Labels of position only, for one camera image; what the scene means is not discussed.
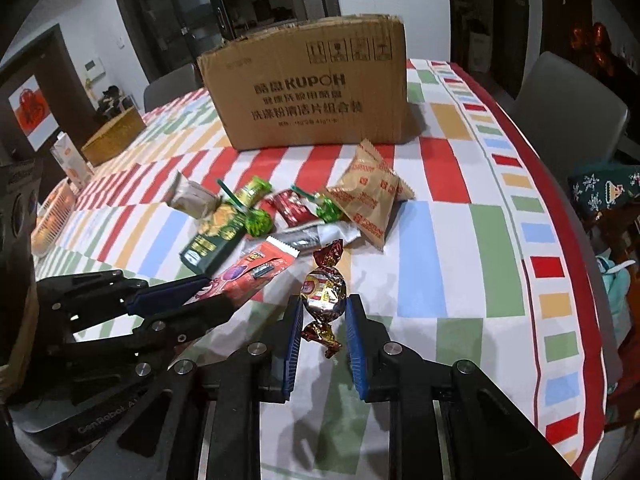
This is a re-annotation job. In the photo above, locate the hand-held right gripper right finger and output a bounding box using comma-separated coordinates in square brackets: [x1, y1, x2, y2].
[344, 293, 581, 480]

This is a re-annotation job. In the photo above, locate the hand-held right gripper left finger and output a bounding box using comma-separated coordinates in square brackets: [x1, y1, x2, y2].
[95, 294, 306, 480]

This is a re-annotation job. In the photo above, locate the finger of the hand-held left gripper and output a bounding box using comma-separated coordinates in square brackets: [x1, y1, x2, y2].
[35, 269, 216, 333]
[65, 292, 238, 391]

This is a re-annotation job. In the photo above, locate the foil-wrapped candy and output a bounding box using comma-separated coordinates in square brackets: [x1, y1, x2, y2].
[300, 239, 351, 359]

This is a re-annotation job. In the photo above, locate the red and purple snack packet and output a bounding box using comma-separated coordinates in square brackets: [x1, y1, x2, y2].
[192, 236, 301, 311]

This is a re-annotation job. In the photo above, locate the white and silver bar packet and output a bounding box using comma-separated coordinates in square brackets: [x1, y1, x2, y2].
[272, 224, 360, 252]

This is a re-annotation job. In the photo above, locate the dark red snack packet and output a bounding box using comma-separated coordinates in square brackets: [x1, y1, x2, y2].
[264, 187, 317, 227]

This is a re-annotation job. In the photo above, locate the brown cardboard box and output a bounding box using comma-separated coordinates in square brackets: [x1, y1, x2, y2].
[196, 14, 413, 152]

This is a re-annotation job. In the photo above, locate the dark green snack box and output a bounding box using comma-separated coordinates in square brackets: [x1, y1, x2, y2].
[180, 199, 251, 277]

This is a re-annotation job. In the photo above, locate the beige snack packet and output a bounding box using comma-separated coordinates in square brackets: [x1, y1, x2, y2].
[167, 171, 222, 219]

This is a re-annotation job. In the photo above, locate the green wrapped lollipop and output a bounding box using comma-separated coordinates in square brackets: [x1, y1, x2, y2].
[216, 179, 274, 237]
[289, 185, 344, 224]

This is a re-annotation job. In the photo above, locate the checked colourful tablecloth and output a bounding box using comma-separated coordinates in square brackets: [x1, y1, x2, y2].
[30, 57, 621, 480]

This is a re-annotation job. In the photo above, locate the green snack packet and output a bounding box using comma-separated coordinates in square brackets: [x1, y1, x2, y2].
[235, 175, 272, 210]

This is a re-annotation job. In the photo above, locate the white fruit basket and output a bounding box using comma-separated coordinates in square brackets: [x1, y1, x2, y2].
[30, 180, 76, 258]

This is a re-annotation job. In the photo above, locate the tan triangular snack packet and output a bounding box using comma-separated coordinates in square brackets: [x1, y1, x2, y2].
[326, 138, 417, 252]

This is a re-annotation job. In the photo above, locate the yellow wicker basket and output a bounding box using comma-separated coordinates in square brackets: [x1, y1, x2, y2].
[80, 107, 147, 166]

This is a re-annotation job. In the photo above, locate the white and orange carton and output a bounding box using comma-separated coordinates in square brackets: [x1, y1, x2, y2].
[50, 135, 93, 187]

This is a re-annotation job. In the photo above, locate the grey chair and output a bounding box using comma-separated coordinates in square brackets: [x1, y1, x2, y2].
[144, 64, 202, 112]
[514, 51, 631, 186]

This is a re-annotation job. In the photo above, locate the red door decoration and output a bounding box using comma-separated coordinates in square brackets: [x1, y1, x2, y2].
[7, 75, 56, 151]

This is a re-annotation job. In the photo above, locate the teal bag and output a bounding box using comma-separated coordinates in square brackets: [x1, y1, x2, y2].
[595, 254, 633, 311]

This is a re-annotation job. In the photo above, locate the dark glass door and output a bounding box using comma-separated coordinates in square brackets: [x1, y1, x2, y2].
[107, 0, 341, 83]

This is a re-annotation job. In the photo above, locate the green patterned cushion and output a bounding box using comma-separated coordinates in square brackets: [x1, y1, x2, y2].
[570, 162, 640, 221]

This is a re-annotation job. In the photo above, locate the dark wooden cabinet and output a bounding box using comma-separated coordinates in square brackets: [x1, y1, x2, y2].
[447, 0, 640, 111]

